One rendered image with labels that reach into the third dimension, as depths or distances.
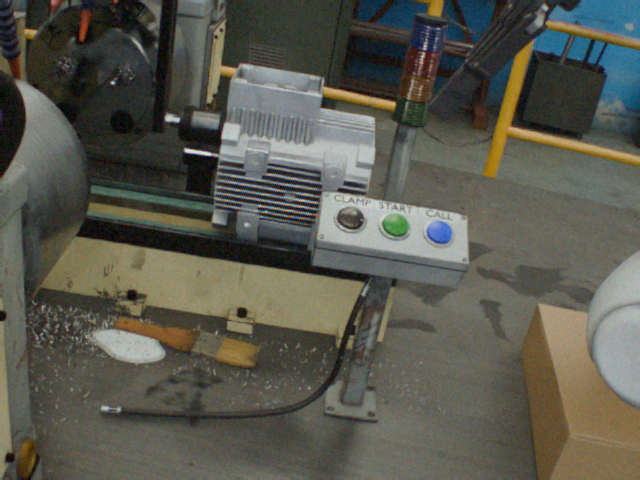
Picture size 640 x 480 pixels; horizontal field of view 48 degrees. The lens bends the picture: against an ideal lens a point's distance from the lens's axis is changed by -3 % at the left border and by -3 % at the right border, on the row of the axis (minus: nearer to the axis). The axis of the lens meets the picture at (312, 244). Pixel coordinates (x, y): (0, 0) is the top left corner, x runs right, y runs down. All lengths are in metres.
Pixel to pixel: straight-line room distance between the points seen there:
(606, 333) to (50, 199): 0.54
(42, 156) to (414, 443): 0.55
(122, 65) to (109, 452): 0.65
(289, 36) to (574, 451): 3.42
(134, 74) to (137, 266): 0.35
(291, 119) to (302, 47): 3.11
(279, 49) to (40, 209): 3.42
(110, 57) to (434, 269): 0.69
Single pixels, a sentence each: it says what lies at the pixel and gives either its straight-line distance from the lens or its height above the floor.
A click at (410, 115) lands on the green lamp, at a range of 1.30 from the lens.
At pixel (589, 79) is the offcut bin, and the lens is 5.57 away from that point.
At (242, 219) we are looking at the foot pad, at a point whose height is 0.98.
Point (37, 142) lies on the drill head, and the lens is 0.77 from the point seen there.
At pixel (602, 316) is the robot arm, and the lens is 0.72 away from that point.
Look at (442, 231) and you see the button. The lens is 0.81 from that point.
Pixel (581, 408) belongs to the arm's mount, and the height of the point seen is 0.90.
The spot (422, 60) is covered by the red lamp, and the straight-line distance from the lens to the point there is 1.28.
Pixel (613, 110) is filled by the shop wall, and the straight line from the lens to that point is 6.18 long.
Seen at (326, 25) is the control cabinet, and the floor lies 0.69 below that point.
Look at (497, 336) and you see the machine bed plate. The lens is 1.19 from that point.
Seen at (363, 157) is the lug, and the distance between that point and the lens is 0.95.
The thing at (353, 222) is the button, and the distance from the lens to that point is 0.79.
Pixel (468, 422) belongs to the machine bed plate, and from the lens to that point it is 0.99.
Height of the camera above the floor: 1.40
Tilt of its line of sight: 27 degrees down
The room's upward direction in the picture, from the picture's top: 10 degrees clockwise
